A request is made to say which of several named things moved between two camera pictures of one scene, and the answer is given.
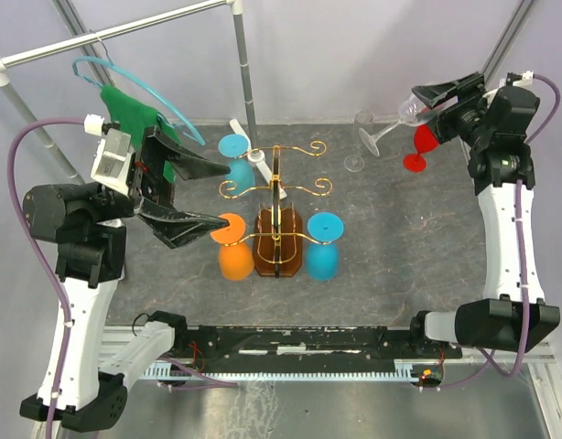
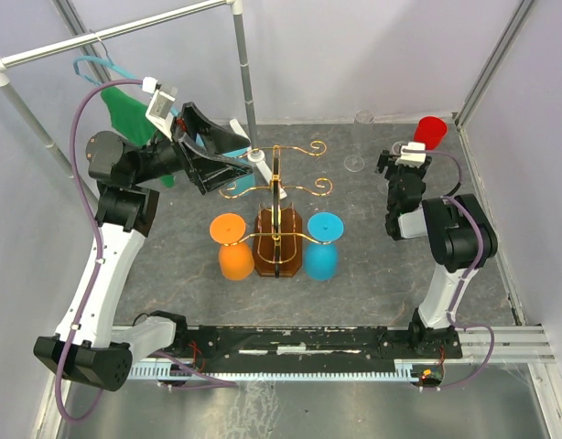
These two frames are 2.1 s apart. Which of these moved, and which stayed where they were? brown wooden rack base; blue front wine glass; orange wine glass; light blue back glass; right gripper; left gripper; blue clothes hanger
Moved: left gripper; right gripper
Stayed: blue front wine glass; brown wooden rack base; orange wine glass; light blue back glass; blue clothes hanger
